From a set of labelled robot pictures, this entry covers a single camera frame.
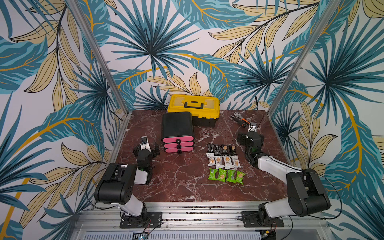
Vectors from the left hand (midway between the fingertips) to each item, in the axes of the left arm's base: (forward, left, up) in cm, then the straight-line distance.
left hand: (147, 144), depth 92 cm
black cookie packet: (+2, -40, -6) cm, 40 cm away
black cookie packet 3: (+1, -49, -7) cm, 50 cm away
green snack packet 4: (-17, -55, -7) cm, 58 cm away
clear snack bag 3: (-9, -50, -6) cm, 51 cm away
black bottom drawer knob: (-2, -19, -5) cm, 20 cm away
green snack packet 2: (-16, -45, -7) cm, 49 cm away
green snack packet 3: (-17, -50, -6) cm, 53 cm away
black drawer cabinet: (+13, -17, +4) cm, 22 cm away
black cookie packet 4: (0, -54, -6) cm, 54 cm away
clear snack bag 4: (-8, -55, -6) cm, 56 cm away
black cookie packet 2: (+1, -45, -6) cm, 45 cm away
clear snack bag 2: (-6, -44, -6) cm, 45 cm away
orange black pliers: (+29, -64, -8) cm, 71 cm away
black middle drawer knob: (-2, -20, +1) cm, 20 cm away
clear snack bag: (-7, -40, -6) cm, 41 cm away
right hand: (+5, -63, +7) cm, 63 cm away
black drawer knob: (-2, -19, +7) cm, 21 cm away
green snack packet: (-16, -39, -6) cm, 43 cm away
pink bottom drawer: (-2, -17, -3) cm, 17 cm away
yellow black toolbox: (+23, -36, +8) cm, 43 cm away
